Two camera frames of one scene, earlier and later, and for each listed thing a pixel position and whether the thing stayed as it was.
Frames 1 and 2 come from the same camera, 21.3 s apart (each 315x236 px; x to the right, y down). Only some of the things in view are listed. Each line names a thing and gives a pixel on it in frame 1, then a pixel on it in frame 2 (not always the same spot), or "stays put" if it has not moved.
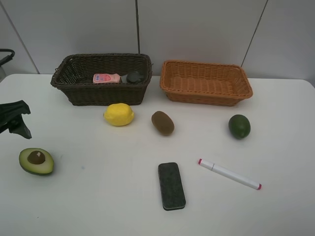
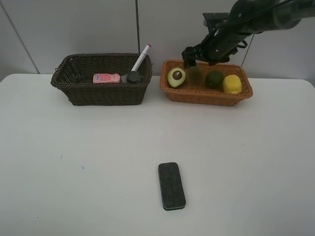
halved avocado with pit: x=36 y=161 → x=176 y=76
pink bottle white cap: x=106 y=78 stays put
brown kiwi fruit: x=162 y=123 → x=194 y=76
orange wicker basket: x=199 y=82 stays put
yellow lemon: x=119 y=114 → x=232 y=84
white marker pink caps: x=219 y=169 → x=141 y=58
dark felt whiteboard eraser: x=172 y=190 stays put
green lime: x=239 y=126 → x=214 y=79
